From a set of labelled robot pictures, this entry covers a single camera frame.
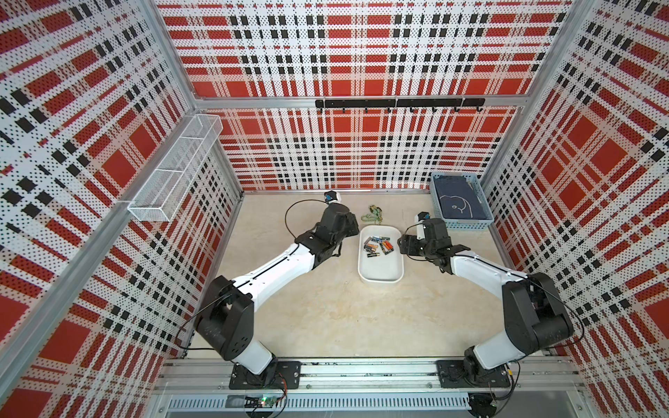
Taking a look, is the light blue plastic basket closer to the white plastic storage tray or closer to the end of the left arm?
the white plastic storage tray

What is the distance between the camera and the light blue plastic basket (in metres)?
1.05

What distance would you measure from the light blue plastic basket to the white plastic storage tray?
0.78 feet

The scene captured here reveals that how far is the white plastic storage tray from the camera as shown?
0.92 m

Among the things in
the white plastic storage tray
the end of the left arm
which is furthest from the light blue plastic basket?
the end of the left arm
